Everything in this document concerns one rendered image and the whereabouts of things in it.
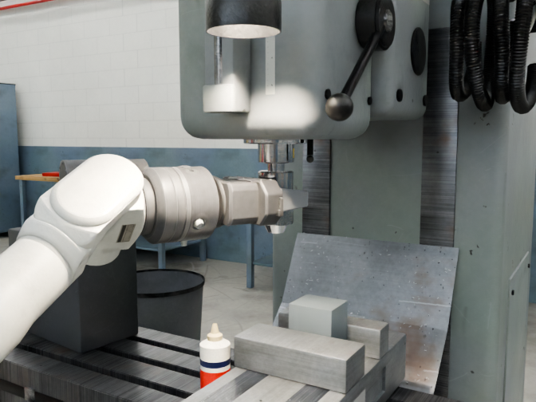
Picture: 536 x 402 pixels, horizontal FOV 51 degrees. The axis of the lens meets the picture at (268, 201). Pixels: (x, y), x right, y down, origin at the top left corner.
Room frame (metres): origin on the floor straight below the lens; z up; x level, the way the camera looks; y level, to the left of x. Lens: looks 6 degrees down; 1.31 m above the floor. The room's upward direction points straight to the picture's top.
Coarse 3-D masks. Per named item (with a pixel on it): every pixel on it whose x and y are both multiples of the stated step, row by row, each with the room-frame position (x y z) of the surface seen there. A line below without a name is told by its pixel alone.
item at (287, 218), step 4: (276, 180) 0.71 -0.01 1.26; (280, 180) 0.72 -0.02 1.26; (284, 180) 0.72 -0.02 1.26; (288, 180) 0.72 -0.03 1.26; (292, 180) 0.73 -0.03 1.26; (280, 184) 0.72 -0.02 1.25; (284, 184) 0.72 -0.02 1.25; (288, 184) 0.72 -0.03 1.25; (292, 184) 0.73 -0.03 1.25; (284, 188) 0.72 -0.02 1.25; (288, 188) 0.72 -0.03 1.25; (292, 188) 0.73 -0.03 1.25; (284, 212) 0.72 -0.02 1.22; (288, 212) 0.72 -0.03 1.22; (292, 212) 0.73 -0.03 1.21; (284, 216) 0.72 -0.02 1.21; (288, 216) 0.72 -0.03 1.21; (292, 216) 0.73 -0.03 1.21; (280, 220) 0.72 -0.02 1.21; (284, 220) 0.72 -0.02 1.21; (288, 220) 0.72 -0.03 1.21; (292, 220) 0.73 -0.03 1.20; (276, 224) 0.71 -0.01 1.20; (280, 224) 0.72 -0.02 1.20; (284, 224) 0.72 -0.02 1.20; (288, 224) 0.72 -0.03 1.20
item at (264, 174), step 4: (260, 172) 0.73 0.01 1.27; (264, 172) 0.72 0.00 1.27; (268, 172) 0.72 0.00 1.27; (272, 172) 0.72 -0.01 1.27; (276, 172) 0.72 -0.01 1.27; (280, 172) 0.72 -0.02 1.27; (284, 172) 0.72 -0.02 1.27; (288, 172) 0.72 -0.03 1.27; (292, 172) 0.73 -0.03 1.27; (260, 176) 0.73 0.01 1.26; (264, 176) 0.72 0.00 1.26; (268, 176) 0.72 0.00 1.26; (272, 176) 0.71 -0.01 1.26; (276, 176) 0.71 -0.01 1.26; (280, 176) 0.72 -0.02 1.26; (284, 176) 0.72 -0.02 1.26; (288, 176) 0.72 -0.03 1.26; (292, 176) 0.73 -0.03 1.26
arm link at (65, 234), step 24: (96, 168) 0.57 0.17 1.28; (120, 168) 0.58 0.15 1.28; (48, 192) 0.53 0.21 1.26; (72, 192) 0.53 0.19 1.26; (96, 192) 0.55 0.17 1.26; (120, 192) 0.56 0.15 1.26; (48, 216) 0.52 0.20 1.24; (72, 216) 0.52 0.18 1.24; (96, 216) 0.52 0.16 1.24; (120, 216) 0.56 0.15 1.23; (48, 240) 0.51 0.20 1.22; (72, 240) 0.51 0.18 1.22; (96, 240) 0.53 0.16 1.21; (72, 264) 0.51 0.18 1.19
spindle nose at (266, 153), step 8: (264, 144) 0.72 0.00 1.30; (272, 144) 0.71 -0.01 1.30; (280, 144) 0.71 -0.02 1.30; (288, 144) 0.72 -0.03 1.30; (264, 152) 0.72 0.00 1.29; (272, 152) 0.71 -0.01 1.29; (280, 152) 0.71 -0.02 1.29; (288, 152) 0.72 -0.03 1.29; (264, 160) 0.72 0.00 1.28; (272, 160) 0.71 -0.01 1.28; (280, 160) 0.71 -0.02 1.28; (288, 160) 0.72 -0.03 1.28
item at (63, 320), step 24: (120, 264) 0.95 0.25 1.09; (72, 288) 0.89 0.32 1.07; (96, 288) 0.91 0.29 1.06; (120, 288) 0.95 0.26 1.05; (48, 312) 0.94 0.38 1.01; (72, 312) 0.90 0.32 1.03; (96, 312) 0.91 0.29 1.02; (120, 312) 0.95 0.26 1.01; (48, 336) 0.94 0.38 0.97; (72, 336) 0.90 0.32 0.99; (96, 336) 0.91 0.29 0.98; (120, 336) 0.95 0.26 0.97
